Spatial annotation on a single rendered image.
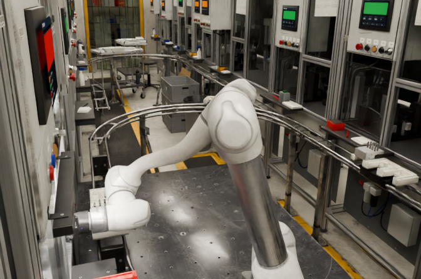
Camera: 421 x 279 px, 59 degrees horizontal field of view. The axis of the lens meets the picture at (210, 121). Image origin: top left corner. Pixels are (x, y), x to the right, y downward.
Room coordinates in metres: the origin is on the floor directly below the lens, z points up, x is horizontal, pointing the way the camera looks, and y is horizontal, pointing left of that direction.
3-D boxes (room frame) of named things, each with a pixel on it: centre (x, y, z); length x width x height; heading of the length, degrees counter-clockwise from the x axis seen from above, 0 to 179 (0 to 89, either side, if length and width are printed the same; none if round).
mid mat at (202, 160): (3.61, 0.03, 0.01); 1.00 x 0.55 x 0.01; 19
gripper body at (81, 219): (1.13, 0.46, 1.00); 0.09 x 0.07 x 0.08; 109
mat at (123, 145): (5.69, 1.55, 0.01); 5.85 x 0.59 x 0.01; 19
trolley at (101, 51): (6.66, 1.66, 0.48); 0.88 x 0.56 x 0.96; 127
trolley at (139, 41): (7.99, 1.68, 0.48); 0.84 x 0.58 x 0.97; 27
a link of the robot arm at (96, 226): (1.15, 0.39, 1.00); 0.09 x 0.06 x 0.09; 19
